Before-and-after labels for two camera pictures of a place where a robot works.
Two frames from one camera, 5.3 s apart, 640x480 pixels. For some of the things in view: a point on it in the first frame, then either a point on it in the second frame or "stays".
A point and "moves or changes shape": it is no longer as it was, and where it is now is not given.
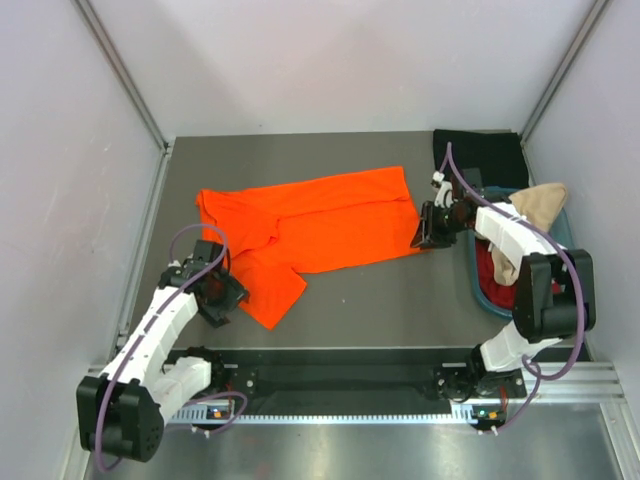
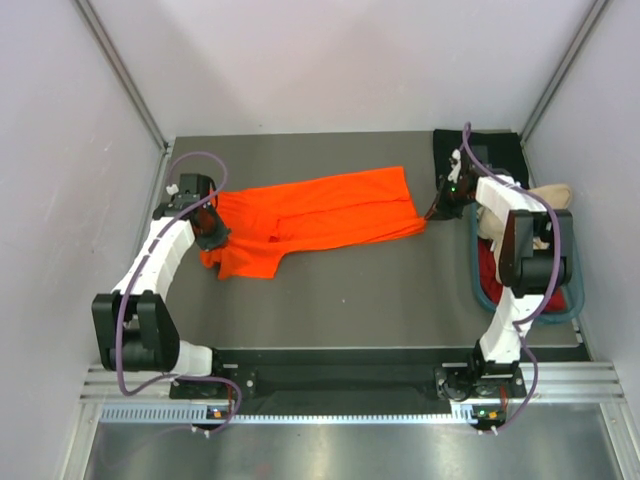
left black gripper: x=234 y=294 to x=218 y=237
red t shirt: x=502 y=295 stays
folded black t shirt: x=485 y=158 stays
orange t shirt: x=280 y=230 moves or changes shape
